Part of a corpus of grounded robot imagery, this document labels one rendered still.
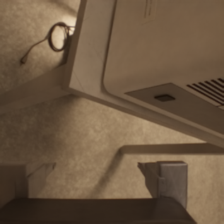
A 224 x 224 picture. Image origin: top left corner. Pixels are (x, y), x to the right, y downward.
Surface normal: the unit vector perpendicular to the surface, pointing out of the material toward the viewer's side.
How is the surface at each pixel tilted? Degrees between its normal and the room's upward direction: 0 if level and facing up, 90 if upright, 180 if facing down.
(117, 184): 0
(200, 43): 90
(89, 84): 0
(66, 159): 0
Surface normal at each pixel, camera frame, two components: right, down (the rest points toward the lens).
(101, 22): 0.63, -0.10
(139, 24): -0.77, -0.26
